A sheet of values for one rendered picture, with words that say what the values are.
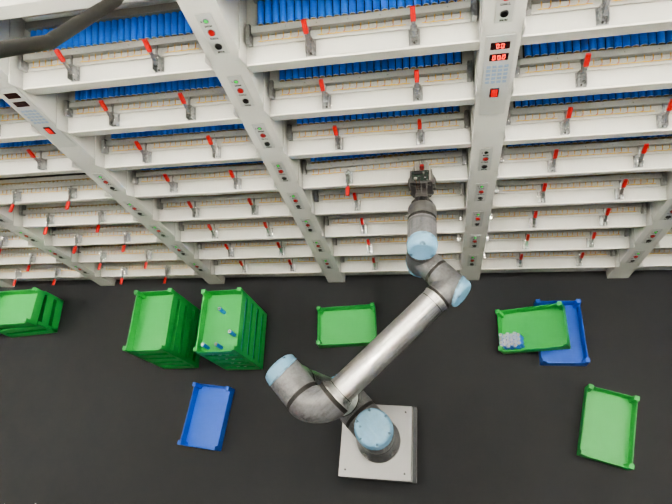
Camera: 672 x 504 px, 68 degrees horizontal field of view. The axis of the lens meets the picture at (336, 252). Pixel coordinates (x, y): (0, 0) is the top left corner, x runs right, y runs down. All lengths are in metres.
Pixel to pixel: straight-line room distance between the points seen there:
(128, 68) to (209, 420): 1.76
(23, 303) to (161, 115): 1.90
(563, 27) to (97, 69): 1.25
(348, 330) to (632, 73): 1.70
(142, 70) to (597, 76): 1.24
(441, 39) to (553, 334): 1.57
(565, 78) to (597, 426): 1.57
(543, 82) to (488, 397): 1.49
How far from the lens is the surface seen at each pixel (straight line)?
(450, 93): 1.51
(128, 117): 1.79
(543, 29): 1.39
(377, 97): 1.52
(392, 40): 1.38
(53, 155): 2.17
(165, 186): 2.11
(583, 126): 1.73
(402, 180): 1.83
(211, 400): 2.74
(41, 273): 3.41
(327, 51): 1.39
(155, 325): 2.62
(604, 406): 2.59
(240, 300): 2.46
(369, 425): 2.07
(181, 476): 2.76
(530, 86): 1.54
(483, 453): 2.48
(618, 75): 1.59
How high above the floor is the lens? 2.47
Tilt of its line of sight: 62 degrees down
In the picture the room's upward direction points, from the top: 24 degrees counter-clockwise
